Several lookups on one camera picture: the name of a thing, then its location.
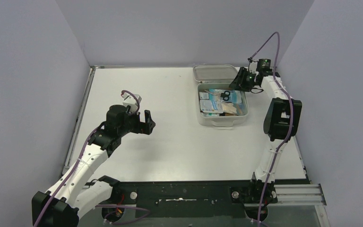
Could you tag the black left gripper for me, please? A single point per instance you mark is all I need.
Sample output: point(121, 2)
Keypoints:
point(142, 122)

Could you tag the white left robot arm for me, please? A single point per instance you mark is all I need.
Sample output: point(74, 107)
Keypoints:
point(65, 203)

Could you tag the white blue label packet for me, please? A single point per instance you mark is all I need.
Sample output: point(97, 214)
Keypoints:
point(211, 106)

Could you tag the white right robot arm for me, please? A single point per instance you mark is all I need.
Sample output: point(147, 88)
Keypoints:
point(282, 117)

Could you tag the clear bag of wipes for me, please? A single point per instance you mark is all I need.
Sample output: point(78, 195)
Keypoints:
point(203, 95)

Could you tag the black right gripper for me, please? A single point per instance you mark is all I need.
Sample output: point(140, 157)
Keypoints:
point(240, 84)

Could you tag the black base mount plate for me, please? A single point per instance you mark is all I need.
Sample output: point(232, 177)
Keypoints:
point(189, 199)

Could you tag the grey storage box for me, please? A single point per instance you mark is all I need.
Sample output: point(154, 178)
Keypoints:
point(218, 77)

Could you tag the white plastic bottle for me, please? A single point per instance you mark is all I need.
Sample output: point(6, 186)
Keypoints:
point(210, 114)

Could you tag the blue mask packet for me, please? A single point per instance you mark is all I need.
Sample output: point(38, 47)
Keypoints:
point(235, 96)

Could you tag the beige gauze packet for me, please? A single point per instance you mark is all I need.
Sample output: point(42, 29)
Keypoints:
point(232, 108)

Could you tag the black handled scissors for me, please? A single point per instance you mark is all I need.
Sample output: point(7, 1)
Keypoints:
point(225, 96)

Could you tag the aluminium frame rail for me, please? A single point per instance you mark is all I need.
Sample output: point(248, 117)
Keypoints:
point(299, 195)

